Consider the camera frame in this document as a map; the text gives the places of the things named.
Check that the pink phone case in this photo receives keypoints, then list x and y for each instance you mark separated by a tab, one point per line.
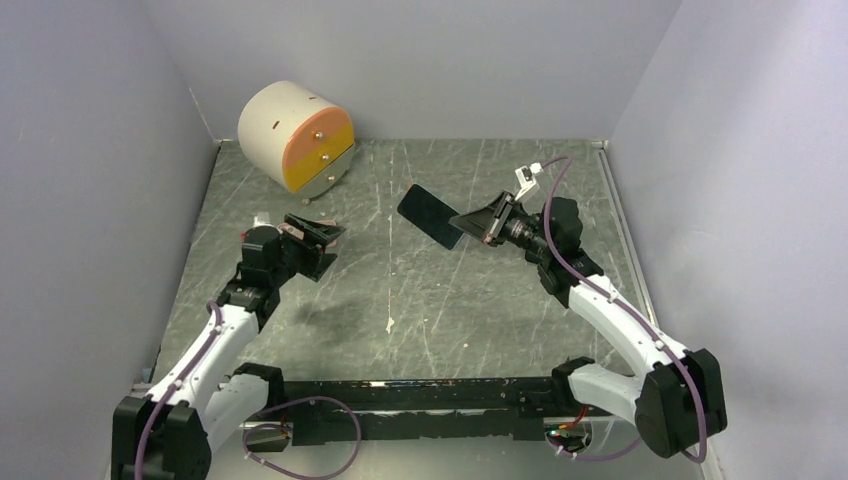
296	229

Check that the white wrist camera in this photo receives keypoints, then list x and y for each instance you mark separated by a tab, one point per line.
261	219
527	179

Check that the white round drawer cabinet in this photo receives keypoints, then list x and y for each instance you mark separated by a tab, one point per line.
300	140

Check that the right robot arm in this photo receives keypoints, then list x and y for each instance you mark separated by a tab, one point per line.
629	331

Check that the black screen white phone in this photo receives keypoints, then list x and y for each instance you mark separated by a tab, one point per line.
430	215

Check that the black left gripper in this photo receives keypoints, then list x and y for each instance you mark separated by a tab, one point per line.
318	234

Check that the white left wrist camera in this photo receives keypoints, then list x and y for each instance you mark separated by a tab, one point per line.
261	219

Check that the black base crossbar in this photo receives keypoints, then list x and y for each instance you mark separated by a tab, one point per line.
521	408

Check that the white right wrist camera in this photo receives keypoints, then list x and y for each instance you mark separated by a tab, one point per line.
527	179

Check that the aluminium frame rail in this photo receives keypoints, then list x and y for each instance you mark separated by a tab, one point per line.
173	430

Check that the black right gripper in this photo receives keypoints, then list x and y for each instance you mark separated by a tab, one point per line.
487	224

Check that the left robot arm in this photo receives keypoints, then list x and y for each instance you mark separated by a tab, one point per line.
199	358

